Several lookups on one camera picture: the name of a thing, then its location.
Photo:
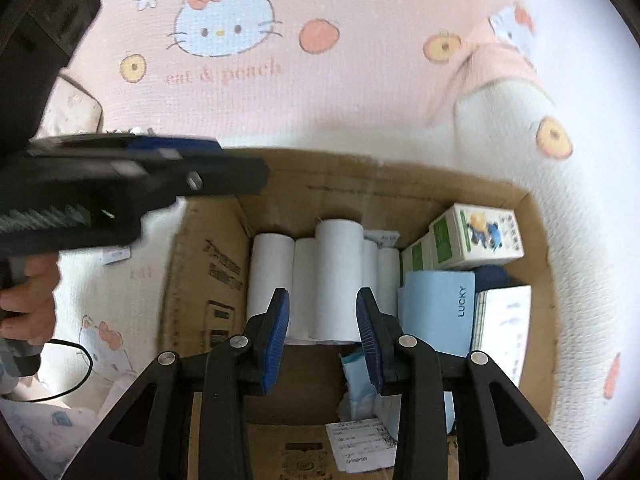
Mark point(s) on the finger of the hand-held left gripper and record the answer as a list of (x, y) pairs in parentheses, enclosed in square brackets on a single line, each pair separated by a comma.
[(175, 144), (225, 175)]

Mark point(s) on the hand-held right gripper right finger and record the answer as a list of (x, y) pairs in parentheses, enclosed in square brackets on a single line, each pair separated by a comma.
[(370, 345)]

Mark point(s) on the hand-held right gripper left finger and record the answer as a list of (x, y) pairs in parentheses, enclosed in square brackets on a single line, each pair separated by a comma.
[(276, 340)]

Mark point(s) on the pile of white paper rolls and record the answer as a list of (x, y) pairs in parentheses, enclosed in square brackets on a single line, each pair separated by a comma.
[(340, 270)]

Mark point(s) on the brown cardboard box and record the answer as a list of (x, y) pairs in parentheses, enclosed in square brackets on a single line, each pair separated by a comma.
[(210, 270)]

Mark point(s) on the person's left hand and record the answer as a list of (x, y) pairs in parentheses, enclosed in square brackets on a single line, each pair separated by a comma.
[(30, 300)]

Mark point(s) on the light blue Lucky box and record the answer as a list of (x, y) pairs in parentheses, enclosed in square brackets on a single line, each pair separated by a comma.
[(435, 310)]

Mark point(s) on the pale pink pillow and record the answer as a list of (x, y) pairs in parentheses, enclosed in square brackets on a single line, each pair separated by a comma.
[(70, 107)]

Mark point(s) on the green white carton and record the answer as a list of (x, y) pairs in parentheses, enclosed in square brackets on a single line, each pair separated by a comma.
[(419, 257), (475, 237)]

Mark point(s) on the dark blue item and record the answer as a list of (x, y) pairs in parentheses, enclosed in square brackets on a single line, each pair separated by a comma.
[(492, 277)]

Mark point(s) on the pink cream printed blanket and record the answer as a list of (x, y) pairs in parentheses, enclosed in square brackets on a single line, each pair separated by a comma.
[(375, 85)]

